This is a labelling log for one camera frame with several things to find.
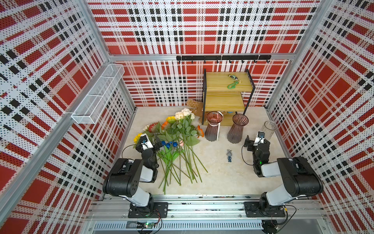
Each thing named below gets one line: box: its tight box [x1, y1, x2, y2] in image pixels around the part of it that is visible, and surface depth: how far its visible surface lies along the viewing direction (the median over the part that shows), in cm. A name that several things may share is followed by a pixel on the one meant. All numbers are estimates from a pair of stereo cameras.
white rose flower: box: [183, 107, 203, 183], surface depth 101 cm
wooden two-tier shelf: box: [201, 68, 256, 126], surface depth 91 cm
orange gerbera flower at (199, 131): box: [196, 124, 205, 138], surface depth 101 cm
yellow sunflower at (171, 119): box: [165, 116, 176, 124], surface depth 103 cm
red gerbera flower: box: [148, 121, 160, 133], surface depth 100 cm
